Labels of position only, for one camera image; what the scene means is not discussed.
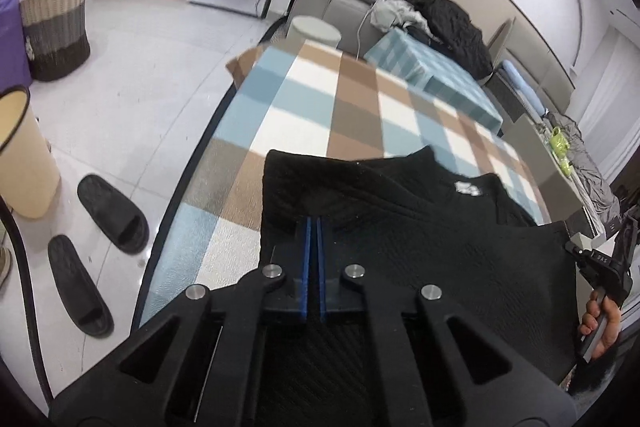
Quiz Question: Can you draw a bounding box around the black knit sweater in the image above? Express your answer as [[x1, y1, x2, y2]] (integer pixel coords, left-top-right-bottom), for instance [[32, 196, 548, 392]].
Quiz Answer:
[[257, 144, 591, 427]]

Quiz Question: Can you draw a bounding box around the right hand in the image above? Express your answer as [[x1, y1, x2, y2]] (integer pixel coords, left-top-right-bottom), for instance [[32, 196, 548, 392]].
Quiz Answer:
[[578, 288, 623, 360]]

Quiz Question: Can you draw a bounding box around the grey bedside cabinet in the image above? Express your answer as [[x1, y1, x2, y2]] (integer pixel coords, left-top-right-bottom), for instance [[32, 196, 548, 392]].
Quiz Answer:
[[503, 115, 605, 239]]

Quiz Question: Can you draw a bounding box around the grey crumpled garment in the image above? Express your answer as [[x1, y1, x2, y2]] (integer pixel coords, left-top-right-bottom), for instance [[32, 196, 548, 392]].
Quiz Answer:
[[546, 110, 620, 225]]

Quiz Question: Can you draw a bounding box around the yellow green toy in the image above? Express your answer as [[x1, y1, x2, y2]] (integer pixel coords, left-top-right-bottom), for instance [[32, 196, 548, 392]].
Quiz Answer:
[[549, 127, 573, 176]]

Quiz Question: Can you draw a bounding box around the checkered plaid blanket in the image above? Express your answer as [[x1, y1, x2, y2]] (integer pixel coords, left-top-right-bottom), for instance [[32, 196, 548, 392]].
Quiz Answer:
[[132, 42, 550, 325]]

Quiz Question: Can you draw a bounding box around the black slipper far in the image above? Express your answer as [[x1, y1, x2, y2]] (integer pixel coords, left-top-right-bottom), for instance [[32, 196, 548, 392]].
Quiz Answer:
[[77, 173, 150, 255]]

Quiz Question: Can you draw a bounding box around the black slipper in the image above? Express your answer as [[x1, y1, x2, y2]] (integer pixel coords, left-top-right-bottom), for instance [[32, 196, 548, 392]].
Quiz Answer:
[[48, 234, 114, 338], [77, 173, 150, 255]]

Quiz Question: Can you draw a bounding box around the teal checkered folded blanket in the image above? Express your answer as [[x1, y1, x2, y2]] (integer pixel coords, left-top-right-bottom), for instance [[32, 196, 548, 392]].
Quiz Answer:
[[364, 28, 503, 134]]

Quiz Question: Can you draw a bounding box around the white round stool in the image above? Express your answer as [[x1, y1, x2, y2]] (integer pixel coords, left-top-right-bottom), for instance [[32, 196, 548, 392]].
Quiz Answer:
[[286, 15, 342, 49]]

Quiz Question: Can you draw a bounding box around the black slipper near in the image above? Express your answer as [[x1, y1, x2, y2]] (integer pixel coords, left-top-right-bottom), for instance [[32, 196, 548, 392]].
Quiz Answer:
[[48, 234, 114, 338]]

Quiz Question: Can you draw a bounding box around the grey sofa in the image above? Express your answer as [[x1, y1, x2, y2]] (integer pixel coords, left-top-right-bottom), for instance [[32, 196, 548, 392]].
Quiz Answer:
[[286, 0, 384, 57]]

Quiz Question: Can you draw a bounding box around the black quilted jacket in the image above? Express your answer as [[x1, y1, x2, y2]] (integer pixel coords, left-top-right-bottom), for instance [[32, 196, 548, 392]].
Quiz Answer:
[[404, 0, 494, 80]]

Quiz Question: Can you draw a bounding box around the beige trash bin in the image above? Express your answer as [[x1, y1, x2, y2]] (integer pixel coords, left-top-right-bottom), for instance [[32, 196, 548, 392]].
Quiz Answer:
[[0, 86, 61, 220]]

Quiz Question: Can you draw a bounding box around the woven laundry basket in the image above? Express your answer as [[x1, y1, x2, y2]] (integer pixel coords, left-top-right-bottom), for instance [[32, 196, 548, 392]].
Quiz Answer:
[[20, 0, 91, 82]]

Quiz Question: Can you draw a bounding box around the purple bag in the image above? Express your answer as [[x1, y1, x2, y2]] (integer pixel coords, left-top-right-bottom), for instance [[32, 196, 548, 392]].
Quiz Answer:
[[0, 0, 32, 91]]

